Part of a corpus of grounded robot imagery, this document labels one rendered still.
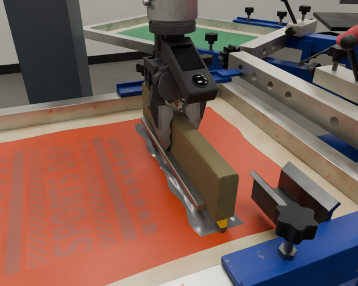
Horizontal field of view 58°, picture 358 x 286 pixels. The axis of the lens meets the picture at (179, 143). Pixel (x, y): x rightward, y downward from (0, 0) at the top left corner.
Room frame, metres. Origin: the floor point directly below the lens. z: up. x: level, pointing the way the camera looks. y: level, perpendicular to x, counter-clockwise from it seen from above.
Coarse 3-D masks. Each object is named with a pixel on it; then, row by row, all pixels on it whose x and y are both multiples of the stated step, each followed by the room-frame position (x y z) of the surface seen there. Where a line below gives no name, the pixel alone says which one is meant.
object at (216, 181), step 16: (144, 96) 0.63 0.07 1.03; (144, 112) 0.64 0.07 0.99; (176, 112) 0.51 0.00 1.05; (176, 128) 0.46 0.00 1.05; (192, 128) 0.45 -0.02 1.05; (176, 144) 0.46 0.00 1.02; (192, 144) 0.40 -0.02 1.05; (208, 144) 0.40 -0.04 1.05; (192, 160) 0.39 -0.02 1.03; (208, 160) 0.36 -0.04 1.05; (224, 160) 0.36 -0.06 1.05; (192, 176) 0.39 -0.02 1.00; (208, 176) 0.35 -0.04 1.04; (224, 176) 0.32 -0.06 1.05; (208, 192) 0.34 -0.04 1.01; (224, 192) 0.32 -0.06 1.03; (208, 208) 0.34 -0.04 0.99; (224, 208) 0.32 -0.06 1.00
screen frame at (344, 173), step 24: (96, 96) 0.72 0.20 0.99; (120, 96) 0.72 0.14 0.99; (216, 96) 0.81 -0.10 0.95; (240, 96) 0.72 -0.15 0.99; (0, 120) 0.62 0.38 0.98; (24, 120) 0.64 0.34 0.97; (48, 120) 0.65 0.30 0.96; (264, 120) 0.62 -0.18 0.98; (288, 120) 0.60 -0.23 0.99; (288, 144) 0.54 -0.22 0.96; (312, 144) 0.50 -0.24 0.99; (312, 168) 0.48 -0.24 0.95; (336, 168) 0.43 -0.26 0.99
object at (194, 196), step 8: (144, 120) 0.60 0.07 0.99; (152, 128) 0.57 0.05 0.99; (152, 136) 0.54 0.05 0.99; (160, 144) 0.51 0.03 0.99; (160, 152) 0.49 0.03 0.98; (168, 152) 0.48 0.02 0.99; (168, 160) 0.45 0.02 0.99; (176, 160) 0.45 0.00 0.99; (176, 168) 0.43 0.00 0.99; (176, 176) 0.42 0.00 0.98; (184, 176) 0.41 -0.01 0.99; (184, 184) 0.39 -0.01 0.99; (192, 184) 0.39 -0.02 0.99; (192, 192) 0.37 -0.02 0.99; (192, 200) 0.36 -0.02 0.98; (200, 200) 0.35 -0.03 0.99; (200, 208) 0.34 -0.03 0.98
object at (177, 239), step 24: (240, 168) 0.48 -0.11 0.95; (264, 168) 0.48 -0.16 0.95; (144, 192) 0.41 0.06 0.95; (168, 192) 0.41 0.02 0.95; (240, 192) 0.41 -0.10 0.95; (168, 216) 0.36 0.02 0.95; (240, 216) 0.36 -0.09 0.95; (264, 216) 0.36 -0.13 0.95; (144, 240) 0.31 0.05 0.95; (168, 240) 0.31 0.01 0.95; (192, 240) 0.31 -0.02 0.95; (216, 240) 0.31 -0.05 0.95; (48, 264) 0.27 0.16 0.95; (72, 264) 0.27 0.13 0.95; (96, 264) 0.27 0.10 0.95; (120, 264) 0.27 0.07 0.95; (144, 264) 0.27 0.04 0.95
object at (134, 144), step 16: (208, 112) 0.71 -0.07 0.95; (80, 128) 0.63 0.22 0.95; (96, 128) 0.63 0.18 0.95; (112, 128) 0.63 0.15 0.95; (128, 128) 0.63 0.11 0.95; (208, 128) 0.63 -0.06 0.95; (224, 128) 0.63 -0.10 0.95; (0, 144) 0.56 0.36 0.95; (16, 144) 0.56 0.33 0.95; (32, 144) 0.56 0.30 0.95; (48, 144) 0.56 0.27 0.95; (128, 144) 0.56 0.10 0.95; (144, 144) 0.56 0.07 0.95; (224, 144) 0.56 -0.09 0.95; (240, 144) 0.56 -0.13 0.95; (144, 160) 0.51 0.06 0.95
